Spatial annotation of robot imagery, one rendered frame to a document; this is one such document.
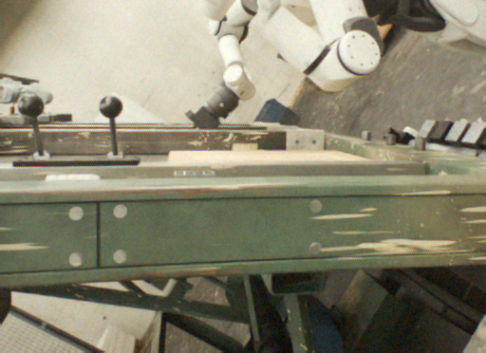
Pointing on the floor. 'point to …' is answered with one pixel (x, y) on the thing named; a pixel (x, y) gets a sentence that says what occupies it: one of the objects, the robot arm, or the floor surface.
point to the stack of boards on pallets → (119, 342)
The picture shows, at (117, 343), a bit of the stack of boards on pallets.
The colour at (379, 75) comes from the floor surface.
